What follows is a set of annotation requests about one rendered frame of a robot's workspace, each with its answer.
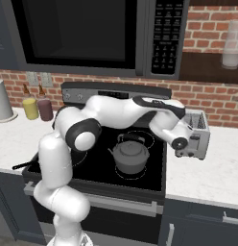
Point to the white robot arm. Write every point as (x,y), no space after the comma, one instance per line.
(55,160)

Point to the grey cast iron kettle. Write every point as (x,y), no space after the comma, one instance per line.
(130,157)

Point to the silver stove knob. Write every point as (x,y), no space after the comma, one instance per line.
(80,96)
(67,95)

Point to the black stove range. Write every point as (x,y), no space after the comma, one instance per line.
(101,173)

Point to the dark red squeeze bottle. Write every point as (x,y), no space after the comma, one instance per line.
(45,109)

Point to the silver toaster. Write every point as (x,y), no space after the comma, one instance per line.
(201,141)

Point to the yellow squeeze bottle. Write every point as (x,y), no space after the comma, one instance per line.
(30,108)

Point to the grey microwave oven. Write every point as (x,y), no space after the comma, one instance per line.
(82,32)

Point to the black pan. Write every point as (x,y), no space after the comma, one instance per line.
(25,164)

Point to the dark blue drawer front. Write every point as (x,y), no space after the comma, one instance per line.
(201,211)

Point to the dark blue base cupboard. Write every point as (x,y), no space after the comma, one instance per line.
(12,205)

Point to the clear glass jar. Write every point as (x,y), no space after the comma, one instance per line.
(232,44)

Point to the dark blue cupboard door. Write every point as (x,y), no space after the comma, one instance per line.
(204,235)

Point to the grey wall outlet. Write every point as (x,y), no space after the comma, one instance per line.
(32,78)
(46,79)

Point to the dark wooden wall shelf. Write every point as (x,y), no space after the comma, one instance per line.
(204,67)

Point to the dark blue wall cupboard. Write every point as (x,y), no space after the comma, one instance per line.
(4,32)

